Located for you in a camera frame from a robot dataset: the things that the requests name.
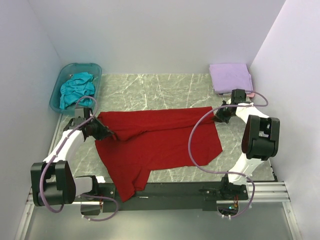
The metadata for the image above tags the folded pink t-shirt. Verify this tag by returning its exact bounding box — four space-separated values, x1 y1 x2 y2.
245 91 255 98

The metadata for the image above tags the teal plastic basket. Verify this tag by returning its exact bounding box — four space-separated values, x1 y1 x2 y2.
49 63 102 116

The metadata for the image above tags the black base beam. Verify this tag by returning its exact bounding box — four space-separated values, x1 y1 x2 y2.
76 181 249 216

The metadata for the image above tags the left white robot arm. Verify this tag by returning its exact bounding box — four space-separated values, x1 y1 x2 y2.
30 107 116 207

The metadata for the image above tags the teal crumpled t-shirt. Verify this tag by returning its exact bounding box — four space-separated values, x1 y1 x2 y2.
59 72 96 110

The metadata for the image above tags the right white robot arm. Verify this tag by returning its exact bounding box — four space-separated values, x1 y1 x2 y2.
213 89 281 200

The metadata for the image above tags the aluminium frame rail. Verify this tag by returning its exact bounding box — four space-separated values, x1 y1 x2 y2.
252 181 291 203

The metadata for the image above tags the red t-shirt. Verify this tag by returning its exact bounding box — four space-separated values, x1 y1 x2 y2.
95 106 223 202

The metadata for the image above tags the folded lilac t-shirt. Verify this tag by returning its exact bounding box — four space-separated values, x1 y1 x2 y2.
209 63 253 94

